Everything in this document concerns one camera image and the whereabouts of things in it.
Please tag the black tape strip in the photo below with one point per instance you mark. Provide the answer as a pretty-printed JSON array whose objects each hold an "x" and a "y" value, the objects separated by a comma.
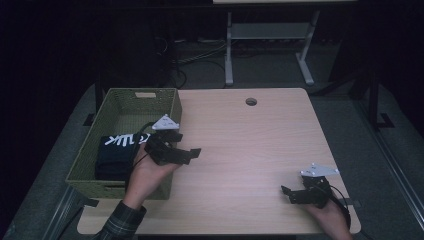
[{"x": 90, "y": 202}]

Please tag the dark navy garment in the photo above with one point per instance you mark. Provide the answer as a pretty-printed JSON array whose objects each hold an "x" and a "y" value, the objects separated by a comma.
[{"x": 111, "y": 160}]

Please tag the white metal frame desk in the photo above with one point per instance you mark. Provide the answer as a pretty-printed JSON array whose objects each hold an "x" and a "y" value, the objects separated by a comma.
[{"x": 229, "y": 50}]

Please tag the grey tape strip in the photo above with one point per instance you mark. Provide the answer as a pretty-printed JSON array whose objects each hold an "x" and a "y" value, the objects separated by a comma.
[{"x": 354, "y": 202}]

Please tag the person's left hand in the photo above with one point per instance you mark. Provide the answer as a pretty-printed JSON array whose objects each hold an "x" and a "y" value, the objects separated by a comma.
[{"x": 146, "y": 176}]

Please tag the green woven basket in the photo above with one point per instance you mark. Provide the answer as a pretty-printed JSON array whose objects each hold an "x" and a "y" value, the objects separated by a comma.
[{"x": 126, "y": 110}]

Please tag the person's right hand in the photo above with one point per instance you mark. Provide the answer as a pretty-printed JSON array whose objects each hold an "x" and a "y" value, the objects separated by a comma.
[{"x": 331, "y": 220}]

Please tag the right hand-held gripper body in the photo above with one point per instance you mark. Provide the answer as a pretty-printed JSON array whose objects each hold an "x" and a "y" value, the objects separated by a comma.
[{"x": 316, "y": 193}]

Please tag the metal floor rail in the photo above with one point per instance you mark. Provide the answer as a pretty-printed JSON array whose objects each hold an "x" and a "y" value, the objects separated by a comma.
[
  {"x": 61, "y": 213},
  {"x": 393, "y": 160}
]

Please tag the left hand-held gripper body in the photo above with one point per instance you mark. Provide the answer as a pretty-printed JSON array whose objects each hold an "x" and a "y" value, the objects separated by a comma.
[{"x": 160, "y": 150}]

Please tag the grey round table grommet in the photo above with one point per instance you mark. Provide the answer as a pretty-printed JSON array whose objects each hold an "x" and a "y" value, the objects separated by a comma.
[{"x": 251, "y": 101}]

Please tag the black metal stand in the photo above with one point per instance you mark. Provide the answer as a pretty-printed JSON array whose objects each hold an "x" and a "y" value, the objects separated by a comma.
[{"x": 373, "y": 100}]

